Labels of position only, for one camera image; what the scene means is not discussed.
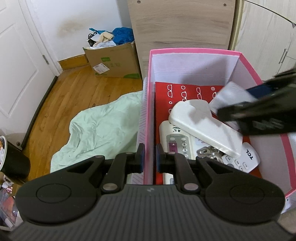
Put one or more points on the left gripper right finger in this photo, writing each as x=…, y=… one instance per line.
x=177, y=165

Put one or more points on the cream air conditioner remote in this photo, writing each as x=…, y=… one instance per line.
x=194, y=117

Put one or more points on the pink cardboard box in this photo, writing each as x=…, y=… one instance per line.
x=200, y=66

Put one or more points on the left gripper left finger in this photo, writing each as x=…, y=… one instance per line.
x=123, y=165

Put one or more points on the cardboard box on floor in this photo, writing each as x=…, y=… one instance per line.
x=117, y=61

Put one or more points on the light wood wardrobe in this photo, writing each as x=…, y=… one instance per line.
x=264, y=32

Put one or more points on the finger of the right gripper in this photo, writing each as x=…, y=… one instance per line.
x=274, y=84
x=278, y=106

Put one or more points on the grey-button air conditioner remote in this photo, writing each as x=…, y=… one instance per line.
x=173, y=139

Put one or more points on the mint green sheet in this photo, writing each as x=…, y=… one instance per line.
x=106, y=130

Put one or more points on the white door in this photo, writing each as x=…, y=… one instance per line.
x=25, y=75

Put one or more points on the white TCL remote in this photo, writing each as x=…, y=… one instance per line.
x=248, y=160

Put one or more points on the blue cloth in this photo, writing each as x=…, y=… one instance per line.
x=122, y=35

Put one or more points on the silver keys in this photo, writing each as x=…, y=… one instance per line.
x=210, y=152

